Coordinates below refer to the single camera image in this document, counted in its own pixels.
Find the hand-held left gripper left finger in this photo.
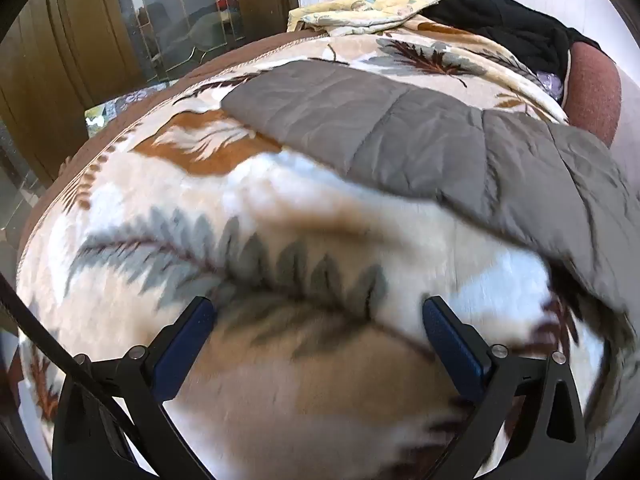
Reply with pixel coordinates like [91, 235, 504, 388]
[50, 296, 218, 480]

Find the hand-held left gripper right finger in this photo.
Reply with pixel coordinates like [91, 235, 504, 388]
[421, 295, 591, 480]

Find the grey padded jacket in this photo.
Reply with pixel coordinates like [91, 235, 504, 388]
[220, 60, 640, 321]

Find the leaf print fleece blanket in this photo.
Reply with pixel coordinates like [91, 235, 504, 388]
[15, 25, 621, 480]

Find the green floral cloth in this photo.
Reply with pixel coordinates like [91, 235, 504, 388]
[84, 87, 166, 138]

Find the clear plastic wrapper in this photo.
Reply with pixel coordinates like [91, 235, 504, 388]
[537, 72, 566, 101]

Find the pink sofa cushion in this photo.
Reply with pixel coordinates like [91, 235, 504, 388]
[565, 40, 623, 148]

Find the wooden door with stained glass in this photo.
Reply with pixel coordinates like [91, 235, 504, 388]
[0, 0, 301, 281]

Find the black garment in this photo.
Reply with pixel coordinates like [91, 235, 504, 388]
[425, 0, 603, 96]

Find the yellow patterned pillow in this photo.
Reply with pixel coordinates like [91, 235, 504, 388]
[287, 0, 443, 38]

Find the black cable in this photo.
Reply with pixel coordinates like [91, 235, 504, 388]
[0, 275, 146, 461]

